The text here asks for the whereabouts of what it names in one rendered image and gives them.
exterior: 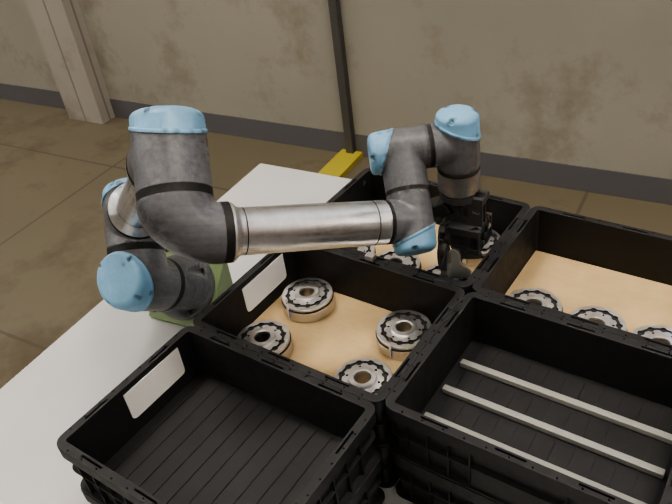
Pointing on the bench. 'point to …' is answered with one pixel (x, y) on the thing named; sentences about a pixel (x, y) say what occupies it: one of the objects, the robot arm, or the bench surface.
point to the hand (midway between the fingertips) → (450, 273)
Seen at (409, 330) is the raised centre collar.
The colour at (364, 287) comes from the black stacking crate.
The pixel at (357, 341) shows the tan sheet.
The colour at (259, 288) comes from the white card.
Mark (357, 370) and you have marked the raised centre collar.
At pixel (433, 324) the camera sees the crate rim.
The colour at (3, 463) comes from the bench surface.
